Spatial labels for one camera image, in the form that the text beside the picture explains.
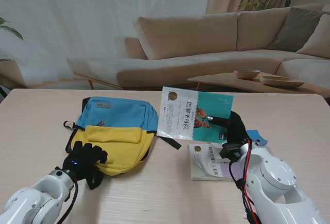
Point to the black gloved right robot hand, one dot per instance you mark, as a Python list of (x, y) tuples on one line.
[(236, 128)]

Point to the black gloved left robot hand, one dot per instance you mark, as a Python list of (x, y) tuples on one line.
[(82, 159)]

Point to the blue cover paperback book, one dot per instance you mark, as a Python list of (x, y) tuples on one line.
[(256, 134)]

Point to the teal cover paperback book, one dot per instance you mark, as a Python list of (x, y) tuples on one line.
[(214, 103)]

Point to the blue and yellow backpack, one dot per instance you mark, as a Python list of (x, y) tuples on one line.
[(118, 116)]

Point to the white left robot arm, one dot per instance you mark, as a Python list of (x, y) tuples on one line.
[(33, 198)]

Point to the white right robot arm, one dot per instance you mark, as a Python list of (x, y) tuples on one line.
[(278, 182)]

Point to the low wooden coffee table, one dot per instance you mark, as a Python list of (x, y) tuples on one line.
[(247, 85)]

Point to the purple cover paperback book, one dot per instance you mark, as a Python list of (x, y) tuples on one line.
[(203, 162)]

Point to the small deep wooden bowl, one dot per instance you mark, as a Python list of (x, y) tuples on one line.
[(247, 74)]

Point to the wide shallow wooden bowl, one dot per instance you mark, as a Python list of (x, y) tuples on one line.
[(281, 82)]

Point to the beige sectional sofa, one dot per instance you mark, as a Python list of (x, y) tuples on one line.
[(188, 36)]

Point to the beige plant pot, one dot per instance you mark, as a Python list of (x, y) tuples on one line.
[(10, 73)]

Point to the grey sofa cushion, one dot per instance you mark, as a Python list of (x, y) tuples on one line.
[(294, 28)]

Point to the beige sofa cushion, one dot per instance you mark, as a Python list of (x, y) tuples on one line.
[(319, 41)]

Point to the white sheer curtain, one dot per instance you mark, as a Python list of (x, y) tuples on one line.
[(90, 15)]

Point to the dark green leaf plant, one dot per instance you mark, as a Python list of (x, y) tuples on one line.
[(11, 31)]

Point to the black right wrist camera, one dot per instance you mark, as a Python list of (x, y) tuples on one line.
[(232, 152)]

